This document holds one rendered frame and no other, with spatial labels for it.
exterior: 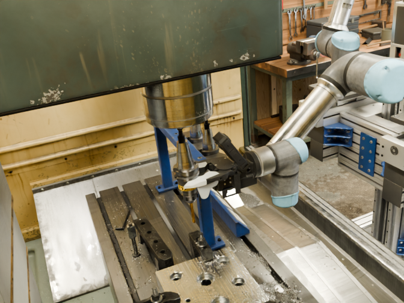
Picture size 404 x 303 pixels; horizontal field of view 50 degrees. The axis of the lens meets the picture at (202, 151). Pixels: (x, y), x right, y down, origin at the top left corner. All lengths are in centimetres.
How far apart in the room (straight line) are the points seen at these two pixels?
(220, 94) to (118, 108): 51
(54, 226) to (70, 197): 16
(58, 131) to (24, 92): 123
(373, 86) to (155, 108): 60
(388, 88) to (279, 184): 38
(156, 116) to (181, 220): 73
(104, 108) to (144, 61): 122
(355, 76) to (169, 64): 62
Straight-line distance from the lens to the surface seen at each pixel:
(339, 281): 160
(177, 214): 163
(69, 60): 79
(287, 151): 115
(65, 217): 201
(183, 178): 104
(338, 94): 134
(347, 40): 197
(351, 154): 203
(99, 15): 78
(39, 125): 201
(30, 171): 209
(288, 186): 120
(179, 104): 90
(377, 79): 123
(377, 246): 165
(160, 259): 134
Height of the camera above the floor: 180
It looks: 26 degrees down
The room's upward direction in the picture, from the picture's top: 6 degrees counter-clockwise
